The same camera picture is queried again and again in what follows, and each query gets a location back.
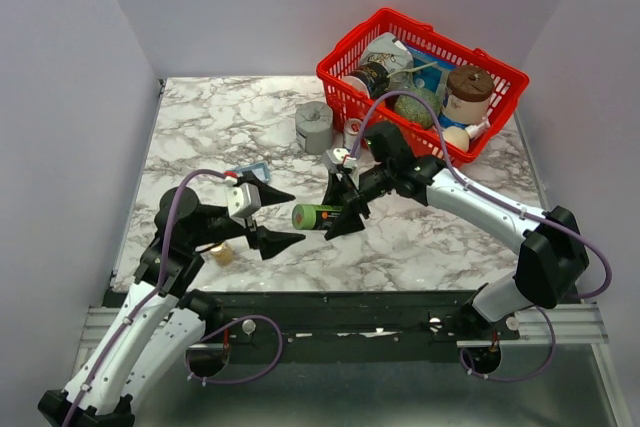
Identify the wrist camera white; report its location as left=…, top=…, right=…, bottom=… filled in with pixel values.
left=322, top=148, right=357, bottom=173
left=225, top=183, right=262, bottom=219

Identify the grey toilet paper roll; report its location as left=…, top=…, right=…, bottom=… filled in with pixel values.
left=295, top=101, right=333, bottom=155

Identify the black table front frame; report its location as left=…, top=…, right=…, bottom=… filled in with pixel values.
left=178, top=290, right=520, bottom=365

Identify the white pump bottle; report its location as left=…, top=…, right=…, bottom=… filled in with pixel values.
left=465, top=116, right=491, bottom=140

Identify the blue box in basket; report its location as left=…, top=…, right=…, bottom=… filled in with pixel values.
left=408, top=47, right=455, bottom=97

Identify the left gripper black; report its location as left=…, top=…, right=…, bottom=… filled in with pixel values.
left=189, top=171, right=307, bottom=259

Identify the brown lid white tub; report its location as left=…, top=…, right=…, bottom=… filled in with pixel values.
left=441, top=64, right=494, bottom=126

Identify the green melon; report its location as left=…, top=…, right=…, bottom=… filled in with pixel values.
left=394, top=87, right=442, bottom=129

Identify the red shopping basket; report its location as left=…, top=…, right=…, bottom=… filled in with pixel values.
left=315, top=7, right=531, bottom=194

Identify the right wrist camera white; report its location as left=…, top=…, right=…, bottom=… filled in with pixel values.
left=322, top=148, right=357, bottom=173

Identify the red bull can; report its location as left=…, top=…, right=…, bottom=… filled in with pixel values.
left=343, top=118, right=362, bottom=150

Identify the grey printed pouch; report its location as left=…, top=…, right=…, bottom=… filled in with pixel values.
left=359, top=32, right=414, bottom=91

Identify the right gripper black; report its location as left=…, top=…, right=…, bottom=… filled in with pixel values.
left=315, top=162, right=394, bottom=241

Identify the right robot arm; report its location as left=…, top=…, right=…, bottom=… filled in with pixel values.
left=323, top=121, right=589, bottom=339

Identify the beige egg shaped ball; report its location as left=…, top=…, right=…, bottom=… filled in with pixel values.
left=443, top=126, right=471, bottom=152

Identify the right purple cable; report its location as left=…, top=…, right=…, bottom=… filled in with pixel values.
left=349, top=90, right=614, bottom=382

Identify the amber pill bottle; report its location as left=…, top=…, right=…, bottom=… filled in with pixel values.
left=210, top=242, right=235, bottom=267

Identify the aluminium rail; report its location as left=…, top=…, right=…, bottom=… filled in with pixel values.
left=79, top=303, right=609, bottom=352

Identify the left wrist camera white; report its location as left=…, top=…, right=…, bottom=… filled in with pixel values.
left=225, top=183, right=262, bottom=219

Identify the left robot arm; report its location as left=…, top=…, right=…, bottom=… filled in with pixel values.
left=38, top=169, right=305, bottom=426

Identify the light blue rectangular tray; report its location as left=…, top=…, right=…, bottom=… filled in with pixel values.
left=224, top=161, right=272, bottom=186

